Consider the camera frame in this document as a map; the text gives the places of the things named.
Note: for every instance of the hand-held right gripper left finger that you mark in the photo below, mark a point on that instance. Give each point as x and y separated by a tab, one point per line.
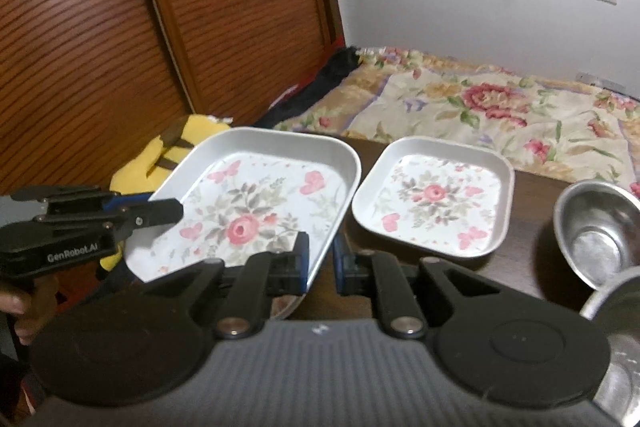
301	253

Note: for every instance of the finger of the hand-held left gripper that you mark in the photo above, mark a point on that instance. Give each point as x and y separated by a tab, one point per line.
65	194
150	214

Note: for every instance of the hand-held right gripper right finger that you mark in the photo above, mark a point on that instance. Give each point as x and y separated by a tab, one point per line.
340	263

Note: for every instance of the large floral square plate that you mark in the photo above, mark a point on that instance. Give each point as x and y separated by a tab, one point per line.
260	202

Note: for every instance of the stainless steel bowl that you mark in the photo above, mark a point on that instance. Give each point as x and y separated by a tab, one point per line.
597	232
620	357

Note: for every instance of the person's left hand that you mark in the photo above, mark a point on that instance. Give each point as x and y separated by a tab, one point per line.
17	307

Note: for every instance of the yellow plush toy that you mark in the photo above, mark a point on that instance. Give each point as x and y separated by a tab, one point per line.
145	157

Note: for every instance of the small floral square plate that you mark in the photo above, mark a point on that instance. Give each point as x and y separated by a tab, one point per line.
435	202

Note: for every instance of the wooden louvered wardrobe door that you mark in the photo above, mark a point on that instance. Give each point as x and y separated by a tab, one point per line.
75	47
240	7

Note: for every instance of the dark cloth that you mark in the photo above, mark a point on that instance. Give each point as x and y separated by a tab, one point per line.
320	82

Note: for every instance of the floral blanket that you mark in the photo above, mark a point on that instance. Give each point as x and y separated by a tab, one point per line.
475	112

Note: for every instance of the white wall outlet strip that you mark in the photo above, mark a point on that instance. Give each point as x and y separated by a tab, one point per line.
600	80

